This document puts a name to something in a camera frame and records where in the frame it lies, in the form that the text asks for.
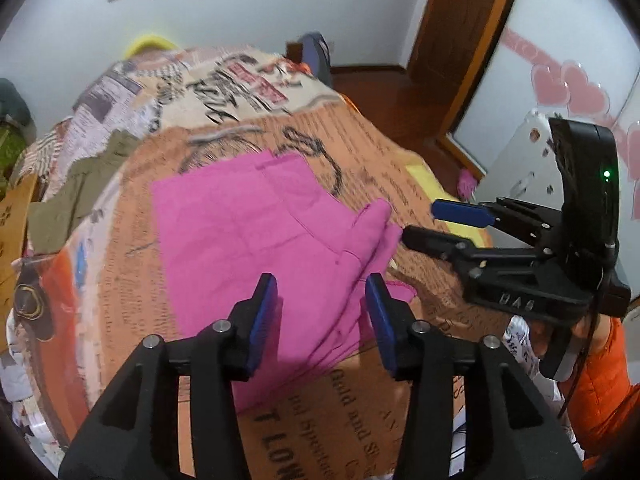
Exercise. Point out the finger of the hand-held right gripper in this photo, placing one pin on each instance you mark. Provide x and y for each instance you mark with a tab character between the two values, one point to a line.
430	240
460	212

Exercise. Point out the pink fuzzy object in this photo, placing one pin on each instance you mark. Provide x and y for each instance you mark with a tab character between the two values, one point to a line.
468	185

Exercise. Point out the white printed bed sheet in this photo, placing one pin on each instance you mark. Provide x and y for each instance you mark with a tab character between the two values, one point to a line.
517	342

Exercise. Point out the person's orange sleeved right forearm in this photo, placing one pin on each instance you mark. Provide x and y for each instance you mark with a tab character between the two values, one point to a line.
605	400

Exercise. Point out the pink pants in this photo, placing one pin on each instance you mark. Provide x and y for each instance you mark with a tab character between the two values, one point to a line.
240	220

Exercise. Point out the green patterned bag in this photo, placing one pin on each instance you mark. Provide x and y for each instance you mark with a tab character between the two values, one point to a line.
10	155

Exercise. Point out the yellow foam tube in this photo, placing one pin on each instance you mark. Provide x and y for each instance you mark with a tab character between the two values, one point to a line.
145	41

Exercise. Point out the grey plush toy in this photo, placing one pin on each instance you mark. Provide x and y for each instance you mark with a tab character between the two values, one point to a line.
12	100

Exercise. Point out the yellow cloth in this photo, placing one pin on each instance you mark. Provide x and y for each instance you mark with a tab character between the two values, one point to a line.
425	180

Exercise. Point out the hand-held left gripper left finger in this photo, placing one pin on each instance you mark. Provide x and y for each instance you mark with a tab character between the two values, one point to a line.
262	320

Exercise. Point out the pink heart wall decoration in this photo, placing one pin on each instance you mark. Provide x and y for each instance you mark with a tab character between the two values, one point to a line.
580	87

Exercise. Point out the printed newspaper-pattern blanket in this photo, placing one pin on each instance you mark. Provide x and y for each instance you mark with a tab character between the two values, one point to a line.
350	135

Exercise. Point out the olive green garment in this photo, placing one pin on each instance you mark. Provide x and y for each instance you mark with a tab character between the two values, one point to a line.
75	195

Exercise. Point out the person's right hand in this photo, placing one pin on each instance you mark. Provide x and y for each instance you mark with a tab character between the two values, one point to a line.
585	332

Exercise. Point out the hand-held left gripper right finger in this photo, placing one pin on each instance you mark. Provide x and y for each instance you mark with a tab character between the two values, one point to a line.
380	320

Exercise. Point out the dark wooden bed frame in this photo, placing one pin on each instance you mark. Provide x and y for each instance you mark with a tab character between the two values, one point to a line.
294	51

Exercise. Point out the brown wooden door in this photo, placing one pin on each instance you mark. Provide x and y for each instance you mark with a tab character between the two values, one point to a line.
460	25

